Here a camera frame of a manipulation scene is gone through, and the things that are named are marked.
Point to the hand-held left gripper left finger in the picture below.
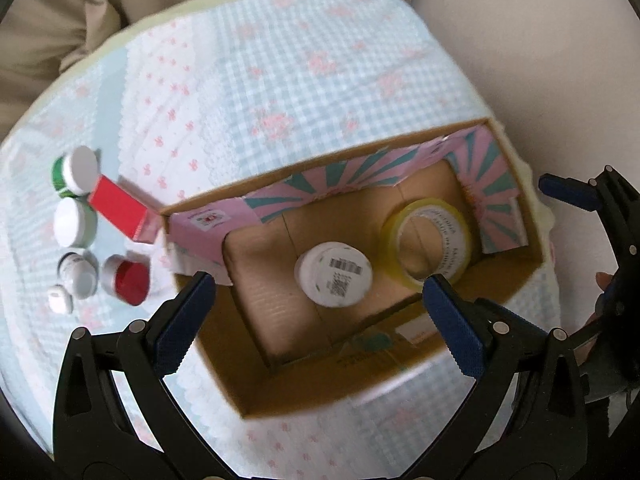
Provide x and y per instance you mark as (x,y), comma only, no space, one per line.
(180,325)

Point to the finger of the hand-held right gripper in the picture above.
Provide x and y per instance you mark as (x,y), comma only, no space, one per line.
(567,189)

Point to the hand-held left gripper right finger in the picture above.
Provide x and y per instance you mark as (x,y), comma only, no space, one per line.
(452,325)

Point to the red jar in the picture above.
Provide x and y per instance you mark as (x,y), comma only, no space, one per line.
(129,280)

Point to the yellow clear tape roll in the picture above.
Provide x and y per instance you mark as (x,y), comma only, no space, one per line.
(452,225)

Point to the cardboard box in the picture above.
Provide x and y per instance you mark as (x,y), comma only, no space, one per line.
(280,310)

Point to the small white labelled jar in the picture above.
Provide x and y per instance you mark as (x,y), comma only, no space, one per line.
(80,272)

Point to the tiny white cap bottle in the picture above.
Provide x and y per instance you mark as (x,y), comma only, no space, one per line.
(61,301)

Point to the white barcode bottle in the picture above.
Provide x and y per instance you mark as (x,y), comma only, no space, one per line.
(332,275)

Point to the red rectangular box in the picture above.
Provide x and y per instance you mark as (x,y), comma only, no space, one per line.
(117,202)

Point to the white plastic jar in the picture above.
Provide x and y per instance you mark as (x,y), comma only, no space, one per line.
(72,222)

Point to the green jar with white lid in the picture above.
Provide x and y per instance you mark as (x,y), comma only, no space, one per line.
(77,167)

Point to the person's right hand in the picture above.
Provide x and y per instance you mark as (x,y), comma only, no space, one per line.
(602,281)

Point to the checked floral blanket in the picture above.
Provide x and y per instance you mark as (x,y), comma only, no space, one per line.
(275,60)

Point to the pale green bed sheet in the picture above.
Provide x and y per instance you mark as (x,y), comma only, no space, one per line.
(107,45)

